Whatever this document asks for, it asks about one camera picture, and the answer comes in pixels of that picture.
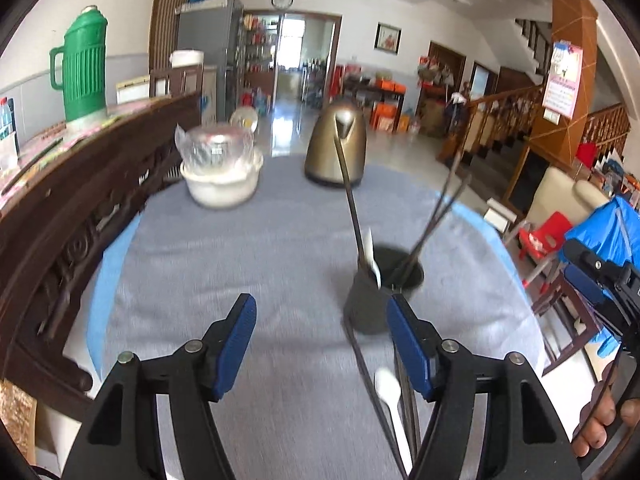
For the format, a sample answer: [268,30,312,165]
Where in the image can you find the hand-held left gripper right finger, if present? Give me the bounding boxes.
[387,294,583,480]

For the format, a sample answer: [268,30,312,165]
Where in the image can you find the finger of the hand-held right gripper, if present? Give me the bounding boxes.
[564,239,640,291]
[565,266,631,333]

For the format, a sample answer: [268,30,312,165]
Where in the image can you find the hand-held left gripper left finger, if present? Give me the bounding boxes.
[62,293,257,480]

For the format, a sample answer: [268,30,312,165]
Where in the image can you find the white plastic spoon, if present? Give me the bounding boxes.
[362,227,383,291]
[374,369,416,466]

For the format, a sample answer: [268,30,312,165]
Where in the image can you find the dark metal utensil holder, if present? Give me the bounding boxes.
[344,244,425,335]

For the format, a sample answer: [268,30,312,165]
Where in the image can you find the dark wooden chair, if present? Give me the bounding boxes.
[532,270,606,373]

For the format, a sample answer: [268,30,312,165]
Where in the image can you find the red plastic child chair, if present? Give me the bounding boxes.
[517,211,573,281]

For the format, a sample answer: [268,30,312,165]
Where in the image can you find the cream sofa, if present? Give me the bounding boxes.
[527,166,611,233]

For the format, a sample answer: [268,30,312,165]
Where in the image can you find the grey tablecloth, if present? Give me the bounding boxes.
[102,155,551,480]

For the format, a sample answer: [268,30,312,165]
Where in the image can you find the white step stool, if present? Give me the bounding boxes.
[482,197,518,233]

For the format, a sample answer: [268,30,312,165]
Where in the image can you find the white plastic basin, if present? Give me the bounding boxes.
[180,152,264,209]

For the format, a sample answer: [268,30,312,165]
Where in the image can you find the wooden stair railing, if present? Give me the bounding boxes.
[440,85,546,166]

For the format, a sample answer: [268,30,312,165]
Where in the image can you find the plastic-wrapped bowl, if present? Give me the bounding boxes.
[175,124,256,171]

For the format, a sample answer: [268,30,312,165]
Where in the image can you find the bronze electric kettle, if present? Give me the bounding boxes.
[304,100,368,188]

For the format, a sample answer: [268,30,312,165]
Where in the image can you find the carved wooden sideboard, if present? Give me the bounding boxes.
[0,91,203,406]

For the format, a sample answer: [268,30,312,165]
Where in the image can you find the orange box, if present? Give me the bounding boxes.
[372,102,401,131]

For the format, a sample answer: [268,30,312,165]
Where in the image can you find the white cabinet blue print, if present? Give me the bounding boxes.
[200,67,219,126]

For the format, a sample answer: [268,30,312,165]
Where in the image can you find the dark wooden side table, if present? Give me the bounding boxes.
[345,77,406,111]

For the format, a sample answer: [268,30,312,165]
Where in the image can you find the brown wooden chair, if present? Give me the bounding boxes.
[150,65,218,126]

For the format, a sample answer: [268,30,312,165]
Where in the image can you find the cream box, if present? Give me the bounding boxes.
[116,76,151,106]

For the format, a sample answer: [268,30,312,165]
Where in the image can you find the glass display shelf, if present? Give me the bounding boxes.
[242,12,278,106]

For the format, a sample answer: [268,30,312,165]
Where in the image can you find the white bucket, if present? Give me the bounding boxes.
[170,50,206,68]

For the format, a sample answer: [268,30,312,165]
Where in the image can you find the grey refrigerator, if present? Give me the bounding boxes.
[176,0,246,126]

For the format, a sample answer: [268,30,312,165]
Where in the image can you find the green thermos jug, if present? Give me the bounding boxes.
[49,5,108,123]

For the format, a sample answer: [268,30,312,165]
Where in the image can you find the clear bottle blue label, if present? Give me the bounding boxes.
[0,97,20,161]

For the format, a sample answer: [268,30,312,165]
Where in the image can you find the brown wooden door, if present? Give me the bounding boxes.
[149,0,212,73]

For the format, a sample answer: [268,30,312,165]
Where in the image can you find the wall calendar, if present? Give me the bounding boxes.
[542,40,585,120]

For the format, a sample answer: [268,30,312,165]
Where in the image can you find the framed wall picture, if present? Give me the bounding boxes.
[375,22,402,56]

